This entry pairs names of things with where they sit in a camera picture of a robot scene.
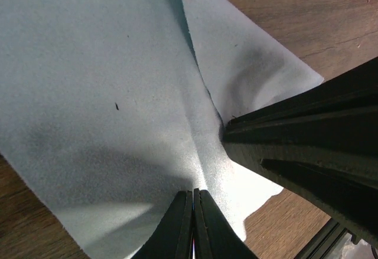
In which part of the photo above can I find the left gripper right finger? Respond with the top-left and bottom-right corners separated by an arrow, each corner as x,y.
193,189 -> 257,259

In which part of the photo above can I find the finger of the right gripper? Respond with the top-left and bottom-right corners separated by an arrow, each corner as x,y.
223,114 -> 377,245
226,58 -> 377,132

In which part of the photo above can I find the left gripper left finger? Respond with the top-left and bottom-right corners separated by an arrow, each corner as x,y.
133,191 -> 193,259

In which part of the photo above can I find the light blue cleaning cloth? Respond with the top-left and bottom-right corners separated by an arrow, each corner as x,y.
1,0 -> 323,258

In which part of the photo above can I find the black aluminium frame rail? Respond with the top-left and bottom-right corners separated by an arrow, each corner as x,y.
294,218 -> 348,259

